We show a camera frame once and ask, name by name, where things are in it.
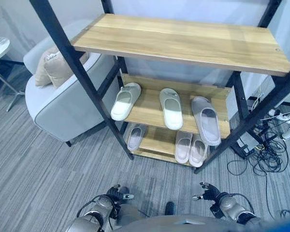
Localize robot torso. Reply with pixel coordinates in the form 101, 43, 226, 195
116, 203, 290, 232

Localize grey slipper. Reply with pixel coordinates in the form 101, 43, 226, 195
127, 123, 147, 152
191, 96, 222, 146

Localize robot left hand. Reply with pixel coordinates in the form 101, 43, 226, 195
106, 184, 134, 205

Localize dark robot foot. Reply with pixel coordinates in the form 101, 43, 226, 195
164, 201, 175, 216

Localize grey armchair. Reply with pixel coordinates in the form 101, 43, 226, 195
23, 19, 121, 147

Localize white round side table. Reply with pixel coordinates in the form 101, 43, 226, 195
0, 36, 26, 112

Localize black frame wooden shoe rack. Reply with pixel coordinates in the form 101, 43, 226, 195
29, 0, 290, 174

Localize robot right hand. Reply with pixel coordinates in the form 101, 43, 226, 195
192, 182, 220, 202

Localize beige cushion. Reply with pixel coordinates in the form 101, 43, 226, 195
35, 47, 87, 88

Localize beige slipper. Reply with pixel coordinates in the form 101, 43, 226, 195
188, 134, 208, 168
174, 131, 193, 164

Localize white power strip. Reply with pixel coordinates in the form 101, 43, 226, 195
268, 109, 290, 122

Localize black tangled cables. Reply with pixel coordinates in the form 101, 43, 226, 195
226, 106, 290, 218

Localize white slipper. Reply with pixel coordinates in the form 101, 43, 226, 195
110, 82, 142, 121
159, 87, 184, 131

